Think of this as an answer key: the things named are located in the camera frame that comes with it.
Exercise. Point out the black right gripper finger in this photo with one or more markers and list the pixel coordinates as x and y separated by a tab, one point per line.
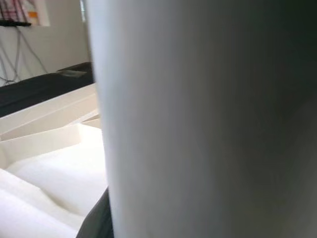
101	220

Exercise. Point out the white plastic table leg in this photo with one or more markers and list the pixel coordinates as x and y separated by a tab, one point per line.
198	124

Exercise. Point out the white plastic table top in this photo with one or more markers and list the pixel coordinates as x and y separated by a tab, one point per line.
49	173

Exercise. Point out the black floor mat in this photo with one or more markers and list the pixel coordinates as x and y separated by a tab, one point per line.
37	89

